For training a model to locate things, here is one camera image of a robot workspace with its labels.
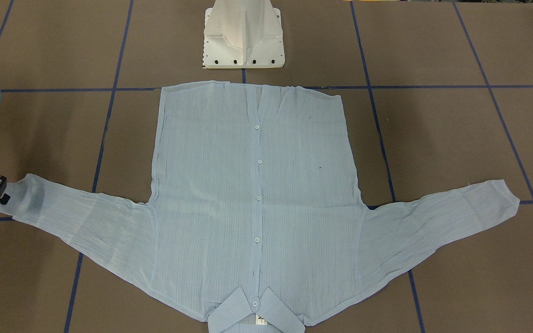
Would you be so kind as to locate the light blue button-up shirt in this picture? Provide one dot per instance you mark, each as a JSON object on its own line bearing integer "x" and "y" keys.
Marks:
{"x": 255, "y": 222}

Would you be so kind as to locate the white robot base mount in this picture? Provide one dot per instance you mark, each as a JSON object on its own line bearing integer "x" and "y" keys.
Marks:
{"x": 243, "y": 34}

